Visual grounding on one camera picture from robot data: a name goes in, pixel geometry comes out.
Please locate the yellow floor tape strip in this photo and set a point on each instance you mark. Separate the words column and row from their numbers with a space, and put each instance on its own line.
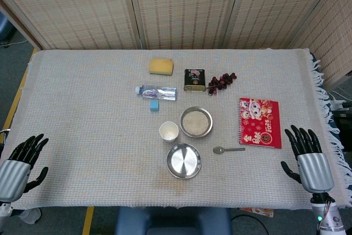
column 88, row 221

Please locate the empty metal plate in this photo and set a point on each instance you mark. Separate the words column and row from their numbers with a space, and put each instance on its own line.
column 183, row 160

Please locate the black box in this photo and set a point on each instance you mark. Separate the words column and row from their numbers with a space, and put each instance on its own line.
column 343, row 122

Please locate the purple grape bunch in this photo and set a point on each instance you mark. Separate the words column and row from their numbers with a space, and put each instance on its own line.
column 220, row 81

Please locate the clear plastic water bottle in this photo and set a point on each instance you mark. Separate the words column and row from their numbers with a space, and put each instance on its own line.
column 159, row 92

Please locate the white plastic floor object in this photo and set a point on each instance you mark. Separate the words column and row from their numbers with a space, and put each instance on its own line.
column 30, row 215

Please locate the bamboo folding screen panel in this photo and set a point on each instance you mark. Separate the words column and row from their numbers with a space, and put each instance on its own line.
column 68, row 9
column 187, row 9
column 332, row 39
column 280, row 9

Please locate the orange printed package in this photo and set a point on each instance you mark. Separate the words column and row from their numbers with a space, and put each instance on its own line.
column 258, row 211

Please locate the metal bowl holding rice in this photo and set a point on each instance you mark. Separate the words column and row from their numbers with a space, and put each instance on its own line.
column 210, row 120

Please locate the white power strip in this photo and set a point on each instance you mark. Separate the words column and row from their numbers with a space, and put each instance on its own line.
column 338, row 104

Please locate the yellow sponge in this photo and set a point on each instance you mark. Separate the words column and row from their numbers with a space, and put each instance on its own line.
column 160, row 67

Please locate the blue cube block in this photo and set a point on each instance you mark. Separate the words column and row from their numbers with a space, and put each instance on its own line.
column 154, row 106

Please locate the black luncheon meat can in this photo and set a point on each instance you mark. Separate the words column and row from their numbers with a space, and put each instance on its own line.
column 195, row 79

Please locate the chrome metal tube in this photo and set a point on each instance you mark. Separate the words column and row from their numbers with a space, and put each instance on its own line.
column 4, row 130

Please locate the red 2025 spiral calendar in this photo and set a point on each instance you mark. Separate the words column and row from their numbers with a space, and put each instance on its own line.
column 261, row 125

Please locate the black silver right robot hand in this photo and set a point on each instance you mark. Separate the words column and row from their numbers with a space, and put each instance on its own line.
column 314, row 171

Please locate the blue office chair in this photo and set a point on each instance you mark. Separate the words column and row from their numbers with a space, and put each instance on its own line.
column 4, row 28

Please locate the white woven fringed tablecloth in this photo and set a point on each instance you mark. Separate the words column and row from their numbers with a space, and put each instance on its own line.
column 82, row 108

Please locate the white paper cup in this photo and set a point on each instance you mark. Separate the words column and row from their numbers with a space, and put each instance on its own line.
column 169, row 131

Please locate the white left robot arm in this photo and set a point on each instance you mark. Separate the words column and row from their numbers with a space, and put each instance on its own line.
column 4, row 213

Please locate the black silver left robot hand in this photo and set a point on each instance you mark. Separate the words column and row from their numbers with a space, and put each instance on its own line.
column 13, row 175

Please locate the metal spoon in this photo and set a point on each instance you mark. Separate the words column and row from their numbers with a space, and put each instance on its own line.
column 218, row 150

